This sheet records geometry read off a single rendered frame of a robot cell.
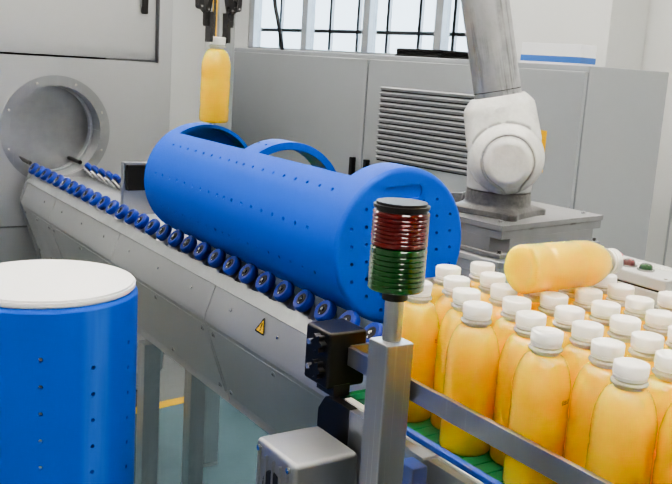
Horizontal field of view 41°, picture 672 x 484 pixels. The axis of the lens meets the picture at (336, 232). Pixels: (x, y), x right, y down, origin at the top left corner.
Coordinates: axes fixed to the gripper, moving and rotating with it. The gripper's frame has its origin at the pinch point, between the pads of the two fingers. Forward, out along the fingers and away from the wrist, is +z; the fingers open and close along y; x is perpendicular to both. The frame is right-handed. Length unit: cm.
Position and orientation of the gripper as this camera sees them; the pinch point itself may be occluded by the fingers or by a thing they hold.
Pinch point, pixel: (218, 28)
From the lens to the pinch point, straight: 220.2
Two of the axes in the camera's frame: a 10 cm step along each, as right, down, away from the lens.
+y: -8.4, 0.5, -5.5
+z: -0.6, 9.8, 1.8
